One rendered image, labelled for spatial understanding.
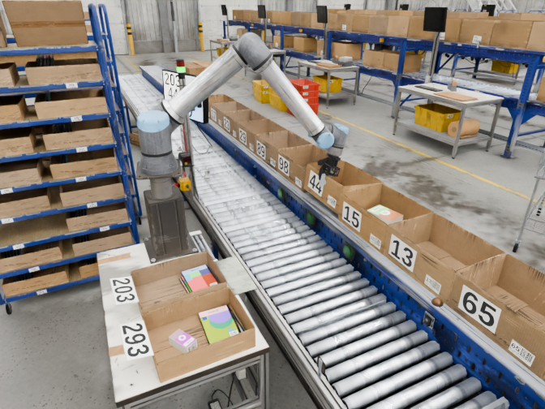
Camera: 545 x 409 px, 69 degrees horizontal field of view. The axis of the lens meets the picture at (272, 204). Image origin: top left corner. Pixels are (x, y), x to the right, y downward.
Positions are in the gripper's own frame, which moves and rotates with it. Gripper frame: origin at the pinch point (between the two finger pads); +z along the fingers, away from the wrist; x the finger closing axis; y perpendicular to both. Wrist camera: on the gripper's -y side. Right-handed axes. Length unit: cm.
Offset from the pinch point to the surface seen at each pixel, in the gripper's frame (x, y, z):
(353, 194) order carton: 7.2, 19.9, -3.3
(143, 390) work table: -108, 74, 55
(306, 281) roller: -27, 46, 35
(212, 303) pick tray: -75, 46, 42
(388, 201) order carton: 27.9, 26.5, -2.6
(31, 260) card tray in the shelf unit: -150, -97, 104
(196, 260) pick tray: -74, 14, 39
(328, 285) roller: -20, 52, 33
